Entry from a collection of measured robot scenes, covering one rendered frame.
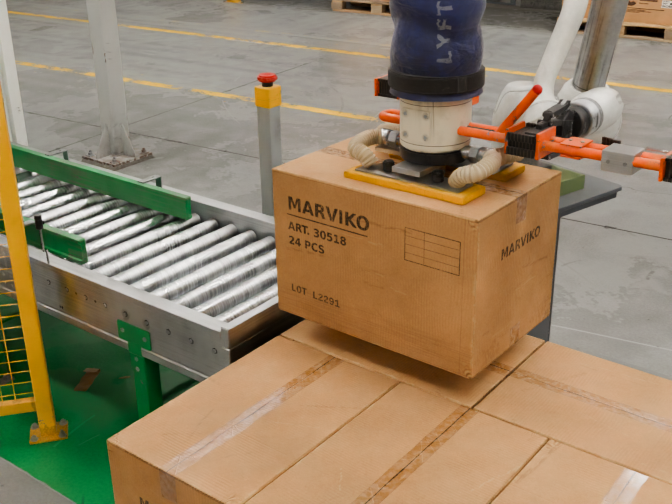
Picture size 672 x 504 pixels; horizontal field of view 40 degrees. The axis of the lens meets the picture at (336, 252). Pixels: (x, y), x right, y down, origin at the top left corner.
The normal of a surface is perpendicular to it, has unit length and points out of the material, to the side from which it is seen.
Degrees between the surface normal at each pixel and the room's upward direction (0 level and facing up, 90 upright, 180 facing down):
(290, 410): 0
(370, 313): 90
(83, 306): 90
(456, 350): 90
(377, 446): 0
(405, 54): 97
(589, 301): 0
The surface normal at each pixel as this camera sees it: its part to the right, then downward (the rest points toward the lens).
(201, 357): -0.61, 0.33
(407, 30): -0.68, 0.09
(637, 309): -0.01, -0.91
